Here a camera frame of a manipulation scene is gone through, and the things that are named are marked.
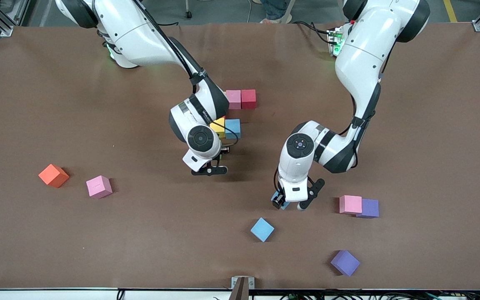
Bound blue foam block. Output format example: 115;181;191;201
250;217;275;243
271;192;291;210
225;119;242;139

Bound yellow foam block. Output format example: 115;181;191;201
210;117;226;138

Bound red foam block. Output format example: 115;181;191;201
240;89;257;110

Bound purple foam block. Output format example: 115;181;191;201
356;198;380;219
330;250;360;277

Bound pink foam block with slit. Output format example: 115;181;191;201
86;175;113;199

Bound brown table mat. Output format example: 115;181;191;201
0;22;480;291

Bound grey sneaker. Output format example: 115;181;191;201
260;13;293;24

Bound orange foam block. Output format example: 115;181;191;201
38;163;70;188

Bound blue jeans leg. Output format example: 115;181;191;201
261;0;290;17

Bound grey metal stand leg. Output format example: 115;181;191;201
280;0;297;24

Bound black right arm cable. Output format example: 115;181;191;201
132;0;240;148

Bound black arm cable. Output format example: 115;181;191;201
273;17;390;194
132;0;240;148

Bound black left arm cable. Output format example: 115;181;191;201
273;17;390;194

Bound metal bracket at table edge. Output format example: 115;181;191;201
231;276;255;300

